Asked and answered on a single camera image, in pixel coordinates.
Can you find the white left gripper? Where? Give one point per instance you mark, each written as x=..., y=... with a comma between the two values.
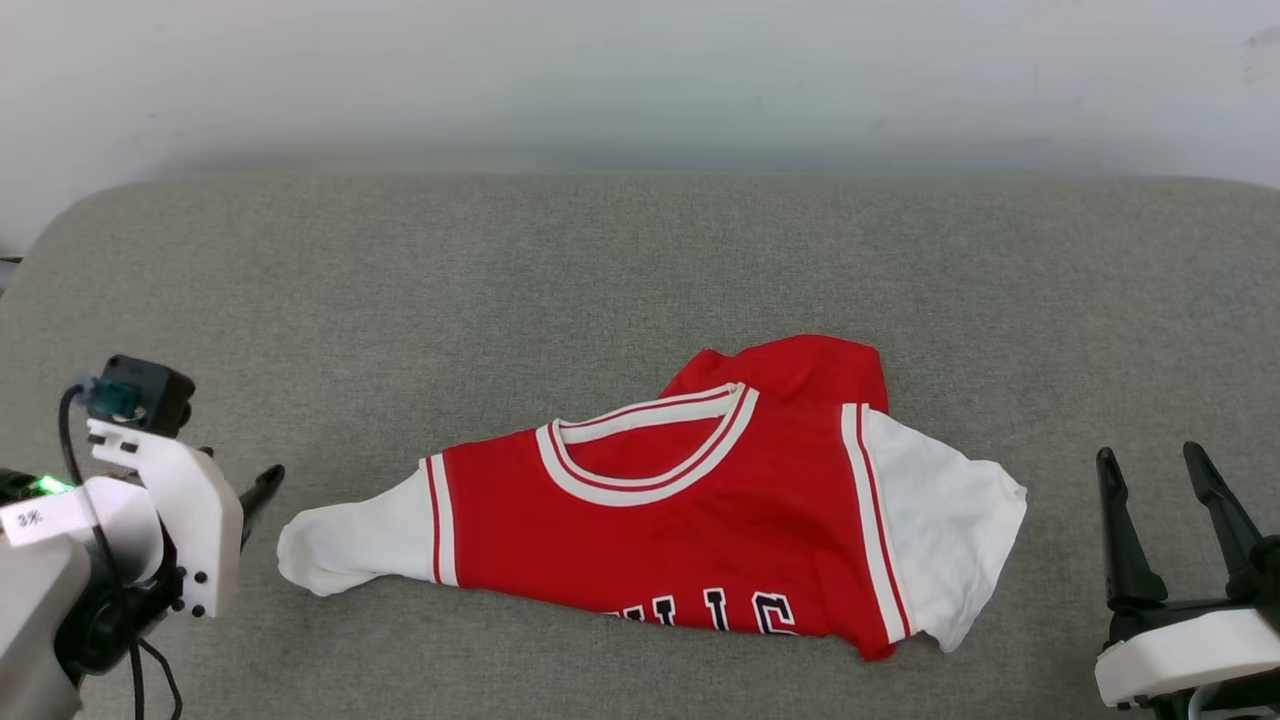
x=195, y=520

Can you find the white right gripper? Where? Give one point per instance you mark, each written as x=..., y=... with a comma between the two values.
x=1190, y=650

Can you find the red white basketball jersey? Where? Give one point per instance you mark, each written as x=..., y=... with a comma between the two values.
x=680, y=530

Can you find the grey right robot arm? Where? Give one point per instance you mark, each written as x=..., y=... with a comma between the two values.
x=1250, y=702

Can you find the white paper label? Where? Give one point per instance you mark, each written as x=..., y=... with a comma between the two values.
x=40, y=517

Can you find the grey metal object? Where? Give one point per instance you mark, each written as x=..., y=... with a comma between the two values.
x=8, y=270

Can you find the grey fabric sofa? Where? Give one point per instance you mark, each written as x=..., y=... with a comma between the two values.
x=640, y=270

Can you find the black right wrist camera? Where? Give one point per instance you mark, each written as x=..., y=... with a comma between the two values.
x=1268, y=585

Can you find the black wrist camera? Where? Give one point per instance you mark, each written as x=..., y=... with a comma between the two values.
x=155, y=390
x=1268, y=585

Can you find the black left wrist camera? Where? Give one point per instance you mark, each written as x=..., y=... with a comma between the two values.
x=155, y=390

